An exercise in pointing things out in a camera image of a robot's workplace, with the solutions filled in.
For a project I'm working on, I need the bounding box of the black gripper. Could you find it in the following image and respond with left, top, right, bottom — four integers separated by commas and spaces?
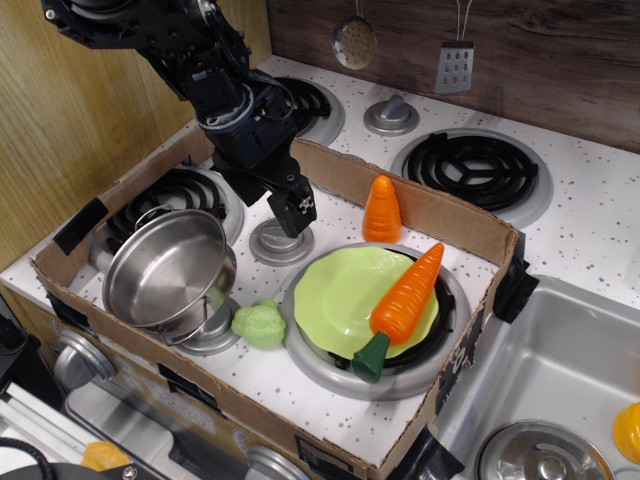
198, 97, 317, 237

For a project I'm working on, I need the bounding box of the orange toy carrot green stem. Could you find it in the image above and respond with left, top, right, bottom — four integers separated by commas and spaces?
351, 242, 445, 383

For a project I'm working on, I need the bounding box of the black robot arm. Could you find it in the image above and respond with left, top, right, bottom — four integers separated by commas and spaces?
42, 1, 317, 238

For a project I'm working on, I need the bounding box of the small orange carrot top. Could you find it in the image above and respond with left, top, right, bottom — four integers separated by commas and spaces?
362, 175, 402, 243

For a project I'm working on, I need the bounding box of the light green plastic plate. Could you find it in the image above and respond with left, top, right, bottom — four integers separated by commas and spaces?
290, 246, 439, 360

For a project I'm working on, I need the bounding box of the silver centre stove knob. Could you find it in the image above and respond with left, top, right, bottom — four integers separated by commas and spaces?
249, 218, 315, 267

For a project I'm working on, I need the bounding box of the silver stove knob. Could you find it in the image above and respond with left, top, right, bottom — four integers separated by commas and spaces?
249, 218, 315, 267
363, 94, 420, 137

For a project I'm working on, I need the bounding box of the back left stove burner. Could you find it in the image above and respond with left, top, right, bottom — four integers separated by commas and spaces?
277, 77, 345, 147

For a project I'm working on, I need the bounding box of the stove burner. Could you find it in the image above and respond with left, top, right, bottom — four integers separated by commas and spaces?
391, 128, 553, 229
280, 243, 471, 401
90, 166, 244, 273
277, 77, 345, 147

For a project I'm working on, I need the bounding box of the front left stove burner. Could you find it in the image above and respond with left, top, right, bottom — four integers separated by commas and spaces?
90, 166, 244, 273

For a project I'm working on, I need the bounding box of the light green toy vegetable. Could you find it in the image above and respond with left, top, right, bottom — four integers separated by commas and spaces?
231, 299, 286, 350

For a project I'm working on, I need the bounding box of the silver back stove knob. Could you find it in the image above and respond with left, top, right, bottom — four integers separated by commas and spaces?
363, 94, 420, 137

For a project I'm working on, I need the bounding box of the stainless steel pot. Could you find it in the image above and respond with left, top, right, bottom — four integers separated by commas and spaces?
102, 205, 237, 346

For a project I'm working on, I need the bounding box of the silver knob under pot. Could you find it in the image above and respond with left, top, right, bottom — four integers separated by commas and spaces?
178, 298, 240, 357

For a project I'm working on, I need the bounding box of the hanging silver slotted spoon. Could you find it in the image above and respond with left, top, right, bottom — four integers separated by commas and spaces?
332, 1, 377, 71

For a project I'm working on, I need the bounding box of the front right stove burner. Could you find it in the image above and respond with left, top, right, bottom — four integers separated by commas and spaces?
280, 243, 471, 401

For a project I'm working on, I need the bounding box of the back right stove burner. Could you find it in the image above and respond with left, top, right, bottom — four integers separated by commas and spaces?
391, 128, 553, 229

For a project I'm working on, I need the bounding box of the hanging silver spatula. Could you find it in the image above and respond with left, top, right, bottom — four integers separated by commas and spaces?
434, 1, 475, 95

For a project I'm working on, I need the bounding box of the brown cardboard fence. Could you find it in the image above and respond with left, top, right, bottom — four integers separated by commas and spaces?
30, 117, 540, 480

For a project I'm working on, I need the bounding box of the silver front bottom knob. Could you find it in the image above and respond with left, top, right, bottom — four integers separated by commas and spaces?
244, 445, 308, 480

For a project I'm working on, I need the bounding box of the silver front left knob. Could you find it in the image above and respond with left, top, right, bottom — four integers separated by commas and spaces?
54, 330, 116, 392

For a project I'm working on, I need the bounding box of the stainless steel sink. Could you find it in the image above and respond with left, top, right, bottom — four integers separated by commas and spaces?
434, 276, 639, 479

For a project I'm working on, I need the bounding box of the orange toy at bottom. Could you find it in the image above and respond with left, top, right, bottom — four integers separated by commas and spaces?
80, 440, 131, 472

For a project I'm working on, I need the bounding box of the yellow toy in sink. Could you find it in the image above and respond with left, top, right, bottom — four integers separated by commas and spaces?
613, 403, 640, 464

